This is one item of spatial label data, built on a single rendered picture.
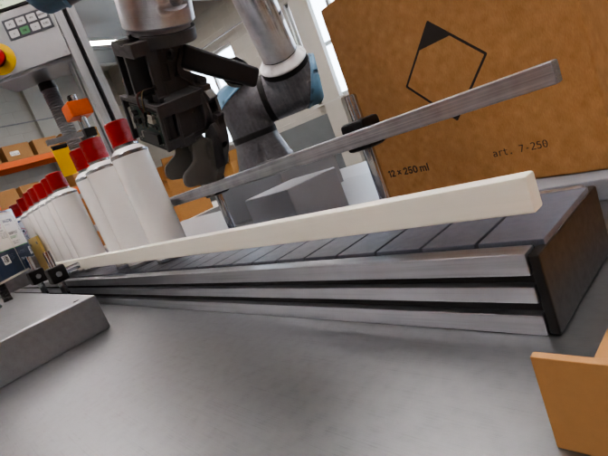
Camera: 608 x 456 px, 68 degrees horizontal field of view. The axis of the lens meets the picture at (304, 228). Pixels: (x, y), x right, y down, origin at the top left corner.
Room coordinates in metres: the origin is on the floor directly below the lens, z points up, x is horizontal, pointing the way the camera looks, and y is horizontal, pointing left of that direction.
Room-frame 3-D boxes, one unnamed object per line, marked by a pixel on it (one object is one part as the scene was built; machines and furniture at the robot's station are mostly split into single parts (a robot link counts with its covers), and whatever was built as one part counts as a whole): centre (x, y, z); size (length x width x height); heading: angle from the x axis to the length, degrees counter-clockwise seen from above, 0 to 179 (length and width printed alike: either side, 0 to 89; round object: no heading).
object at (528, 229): (0.88, 0.38, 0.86); 1.65 x 0.08 x 0.04; 40
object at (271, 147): (1.18, 0.03, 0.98); 0.15 x 0.15 x 0.10
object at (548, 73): (0.68, 0.17, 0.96); 1.07 x 0.01 x 0.01; 40
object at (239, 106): (1.17, 0.03, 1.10); 0.13 x 0.12 x 0.14; 78
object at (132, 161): (0.65, 0.19, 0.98); 0.05 x 0.05 x 0.20
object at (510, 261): (0.88, 0.38, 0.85); 1.65 x 0.11 x 0.05; 40
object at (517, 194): (0.63, 0.23, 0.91); 1.07 x 0.01 x 0.02; 40
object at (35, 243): (1.09, 0.61, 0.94); 0.10 x 0.01 x 0.09; 40
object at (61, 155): (0.89, 0.37, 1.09); 0.03 x 0.01 x 0.06; 130
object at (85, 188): (0.76, 0.29, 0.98); 0.05 x 0.05 x 0.20
